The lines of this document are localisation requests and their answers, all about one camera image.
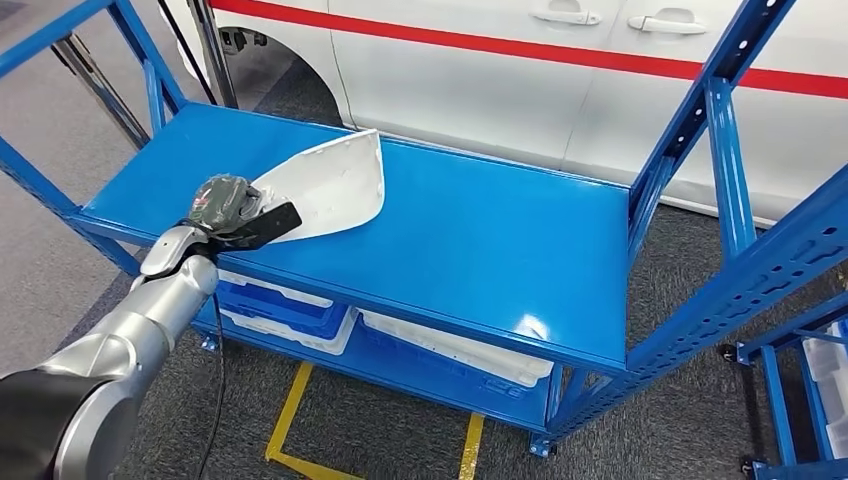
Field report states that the large blue plastic bin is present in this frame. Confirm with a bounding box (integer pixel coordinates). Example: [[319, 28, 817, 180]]
[[344, 316, 552, 425]]

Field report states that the blue metal shelf rack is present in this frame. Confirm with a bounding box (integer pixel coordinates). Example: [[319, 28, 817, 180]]
[[718, 291, 848, 480], [0, 0, 848, 460]]

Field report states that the white plastic car body part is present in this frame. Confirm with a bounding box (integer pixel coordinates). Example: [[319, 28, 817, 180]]
[[251, 129, 387, 245]]

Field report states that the small blue plastic bin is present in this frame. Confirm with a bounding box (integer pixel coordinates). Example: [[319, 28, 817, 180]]
[[215, 278, 352, 341]]

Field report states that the white car door handle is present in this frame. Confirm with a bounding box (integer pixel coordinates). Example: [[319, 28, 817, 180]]
[[626, 10, 709, 36], [528, 5, 603, 28]]

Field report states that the small white plastic bin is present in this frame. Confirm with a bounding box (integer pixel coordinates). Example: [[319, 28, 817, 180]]
[[218, 305, 360, 357]]

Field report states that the white car with red stripe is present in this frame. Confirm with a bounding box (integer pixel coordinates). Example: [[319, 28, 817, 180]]
[[162, 0, 848, 230]]

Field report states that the black robot tether cable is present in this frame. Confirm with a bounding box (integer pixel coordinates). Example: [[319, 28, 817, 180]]
[[195, 291, 228, 480]]

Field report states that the yellow floor tape rectangle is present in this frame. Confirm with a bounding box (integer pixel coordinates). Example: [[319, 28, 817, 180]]
[[264, 360, 486, 480]]

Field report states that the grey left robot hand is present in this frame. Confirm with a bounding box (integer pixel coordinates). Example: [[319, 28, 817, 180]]
[[187, 173, 266, 235]]

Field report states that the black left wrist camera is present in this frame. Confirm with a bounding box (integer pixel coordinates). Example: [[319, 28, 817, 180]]
[[210, 201, 304, 253]]

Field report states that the large white plastic bin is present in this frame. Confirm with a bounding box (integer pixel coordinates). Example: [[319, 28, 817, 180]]
[[357, 307, 555, 390]]

